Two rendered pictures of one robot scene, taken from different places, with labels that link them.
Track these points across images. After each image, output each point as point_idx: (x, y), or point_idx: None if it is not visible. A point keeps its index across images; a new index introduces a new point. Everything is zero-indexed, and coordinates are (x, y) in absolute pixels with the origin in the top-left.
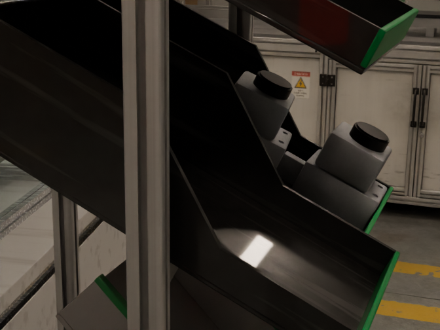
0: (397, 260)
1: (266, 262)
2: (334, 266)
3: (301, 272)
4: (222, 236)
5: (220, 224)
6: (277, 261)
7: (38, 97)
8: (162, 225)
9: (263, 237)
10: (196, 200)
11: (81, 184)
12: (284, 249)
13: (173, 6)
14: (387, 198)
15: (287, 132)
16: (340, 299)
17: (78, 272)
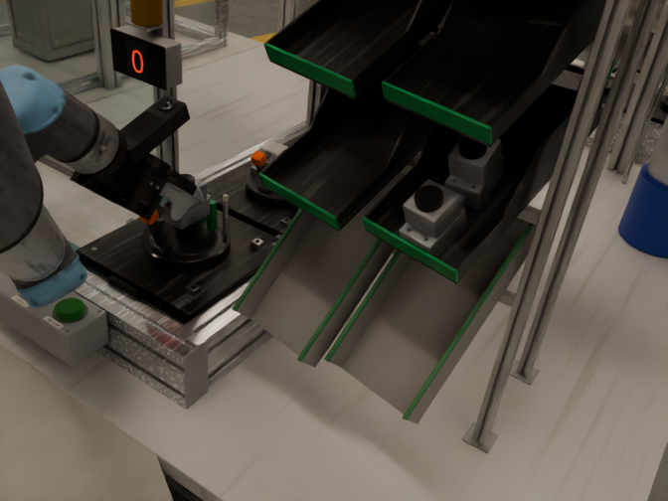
0: (325, 214)
1: (332, 167)
2: (339, 202)
3: (328, 182)
4: (349, 151)
5: (359, 152)
6: (335, 173)
7: None
8: (308, 103)
9: (355, 170)
10: (319, 107)
11: None
12: (347, 178)
13: None
14: (430, 256)
15: (476, 189)
16: (310, 196)
17: (563, 261)
